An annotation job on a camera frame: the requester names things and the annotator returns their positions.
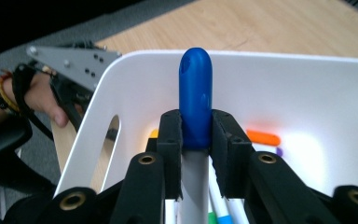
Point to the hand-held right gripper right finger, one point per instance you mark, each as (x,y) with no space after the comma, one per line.
(261,186)

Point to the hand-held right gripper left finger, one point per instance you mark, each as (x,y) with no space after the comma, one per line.
(143,186)

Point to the purple marker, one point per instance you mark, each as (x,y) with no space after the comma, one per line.
(279,151)

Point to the yellow marker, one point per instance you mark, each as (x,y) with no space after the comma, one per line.
(154,134)

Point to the light blue marker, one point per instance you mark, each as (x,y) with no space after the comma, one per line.
(222,211)

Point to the orange marker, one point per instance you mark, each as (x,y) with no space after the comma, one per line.
(262,137)

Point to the white plastic bin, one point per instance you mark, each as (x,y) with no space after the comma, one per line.
(292,93)

